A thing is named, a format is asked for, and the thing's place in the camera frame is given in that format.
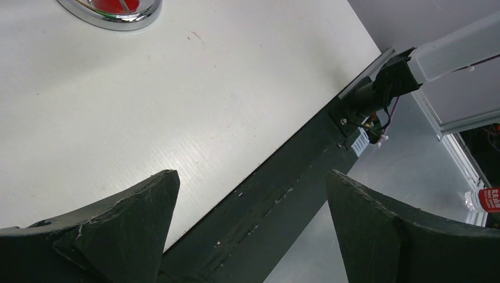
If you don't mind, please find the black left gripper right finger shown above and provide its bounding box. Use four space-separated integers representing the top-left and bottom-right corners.
327 170 499 282

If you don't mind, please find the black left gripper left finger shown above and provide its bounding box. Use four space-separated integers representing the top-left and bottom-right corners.
1 170 180 282

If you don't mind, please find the chrome wine glass rack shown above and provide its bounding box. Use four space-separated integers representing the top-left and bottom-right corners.
57 0 163 31

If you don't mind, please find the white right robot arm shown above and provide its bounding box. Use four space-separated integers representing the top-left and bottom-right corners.
342 12 499 116

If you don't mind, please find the red plastic wine glass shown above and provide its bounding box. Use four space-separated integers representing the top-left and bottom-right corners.
92 0 140 15

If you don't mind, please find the plastic water bottle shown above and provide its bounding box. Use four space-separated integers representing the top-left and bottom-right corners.
464 187 499 213

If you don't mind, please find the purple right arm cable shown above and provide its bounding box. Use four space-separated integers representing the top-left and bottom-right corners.
374 52 500 149

